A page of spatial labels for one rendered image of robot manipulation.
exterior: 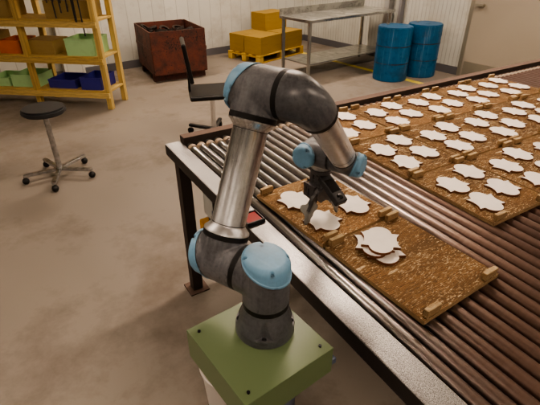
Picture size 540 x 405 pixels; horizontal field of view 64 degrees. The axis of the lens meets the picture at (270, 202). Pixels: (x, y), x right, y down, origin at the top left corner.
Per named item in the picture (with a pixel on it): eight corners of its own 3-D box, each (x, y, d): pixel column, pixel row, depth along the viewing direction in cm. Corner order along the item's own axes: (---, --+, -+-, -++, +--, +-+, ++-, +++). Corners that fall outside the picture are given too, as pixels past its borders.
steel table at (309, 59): (388, 62, 758) (396, 2, 709) (307, 80, 658) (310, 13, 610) (358, 55, 805) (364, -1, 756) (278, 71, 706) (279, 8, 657)
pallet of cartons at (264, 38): (278, 46, 877) (278, 7, 840) (311, 55, 811) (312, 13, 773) (222, 55, 807) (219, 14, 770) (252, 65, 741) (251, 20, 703)
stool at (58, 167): (85, 157, 427) (69, 92, 393) (99, 182, 382) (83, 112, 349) (19, 171, 401) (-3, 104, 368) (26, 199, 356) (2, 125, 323)
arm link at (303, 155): (323, 152, 127) (338, 140, 135) (290, 143, 132) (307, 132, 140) (321, 176, 131) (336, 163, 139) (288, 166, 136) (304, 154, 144)
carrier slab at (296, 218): (322, 248, 147) (322, 244, 146) (256, 198, 176) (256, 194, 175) (393, 216, 164) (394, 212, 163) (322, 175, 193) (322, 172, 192)
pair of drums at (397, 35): (441, 75, 686) (451, 22, 647) (398, 86, 631) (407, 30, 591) (407, 67, 730) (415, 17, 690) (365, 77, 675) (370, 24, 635)
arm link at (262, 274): (273, 323, 100) (276, 278, 93) (227, 300, 106) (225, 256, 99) (298, 292, 108) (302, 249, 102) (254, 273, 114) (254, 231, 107)
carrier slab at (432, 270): (423, 325, 117) (424, 321, 116) (325, 249, 146) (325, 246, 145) (497, 277, 134) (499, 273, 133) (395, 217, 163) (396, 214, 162)
